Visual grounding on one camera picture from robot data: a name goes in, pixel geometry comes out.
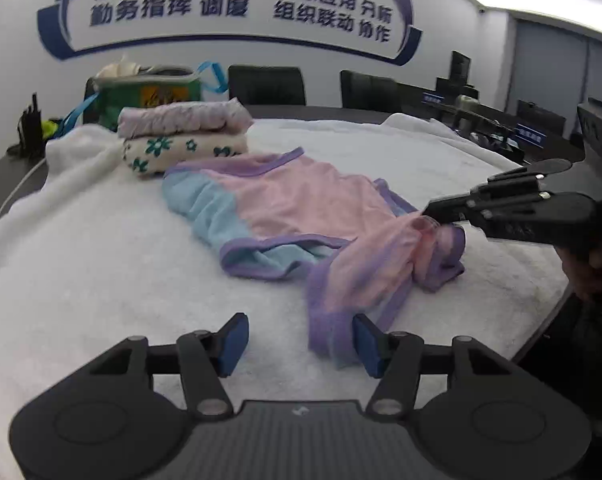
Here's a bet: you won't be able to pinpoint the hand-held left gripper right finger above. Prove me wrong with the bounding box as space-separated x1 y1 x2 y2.
352 313 527 418

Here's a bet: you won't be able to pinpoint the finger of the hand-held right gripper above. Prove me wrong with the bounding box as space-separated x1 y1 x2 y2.
487 159 573 184
421 180 552 222

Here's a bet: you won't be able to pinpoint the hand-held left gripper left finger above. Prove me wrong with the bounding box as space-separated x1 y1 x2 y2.
78 312 250 421

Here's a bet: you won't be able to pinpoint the pink purple blue garment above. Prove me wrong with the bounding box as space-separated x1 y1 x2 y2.
161 146 467 370

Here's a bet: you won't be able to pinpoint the person's right hand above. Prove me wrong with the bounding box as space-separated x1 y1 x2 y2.
561 249 602 305

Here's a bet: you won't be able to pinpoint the grey window blind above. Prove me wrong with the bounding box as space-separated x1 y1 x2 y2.
510 14 602 137

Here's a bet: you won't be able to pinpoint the black monitor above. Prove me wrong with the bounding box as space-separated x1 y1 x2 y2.
449 50 472 87

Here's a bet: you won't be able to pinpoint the black office chair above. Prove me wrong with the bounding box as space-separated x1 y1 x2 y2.
228 65 307 107
340 70 400 111

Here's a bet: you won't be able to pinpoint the white fluffy blanket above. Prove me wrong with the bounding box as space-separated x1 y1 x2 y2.
0 112 574 480

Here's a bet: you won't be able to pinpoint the folded cream floral cloth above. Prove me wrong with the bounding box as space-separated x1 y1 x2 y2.
122 127 249 178

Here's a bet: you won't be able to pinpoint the folded pink striped cloth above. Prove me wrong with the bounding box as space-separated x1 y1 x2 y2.
117 97 254 139

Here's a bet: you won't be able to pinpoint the green storage bag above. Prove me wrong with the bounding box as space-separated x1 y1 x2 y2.
56 61 229 138
95 65 204 131

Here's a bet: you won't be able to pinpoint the black handheld radios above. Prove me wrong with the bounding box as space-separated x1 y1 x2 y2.
18 92 44 158

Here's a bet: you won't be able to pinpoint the white cloth in bag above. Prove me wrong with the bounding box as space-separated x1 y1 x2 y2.
97 56 149 80

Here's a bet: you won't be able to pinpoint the blue lettered wall sign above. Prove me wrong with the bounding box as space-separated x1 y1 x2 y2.
36 0 424 67

